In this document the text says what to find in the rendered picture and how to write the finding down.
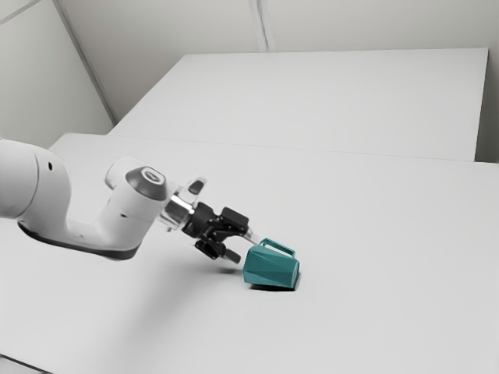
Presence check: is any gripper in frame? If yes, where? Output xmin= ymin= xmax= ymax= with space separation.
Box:
xmin=182 ymin=201 xmax=263 ymax=264

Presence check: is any teal faceted mug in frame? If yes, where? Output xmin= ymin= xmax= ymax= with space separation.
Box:
xmin=242 ymin=238 xmax=301 ymax=291

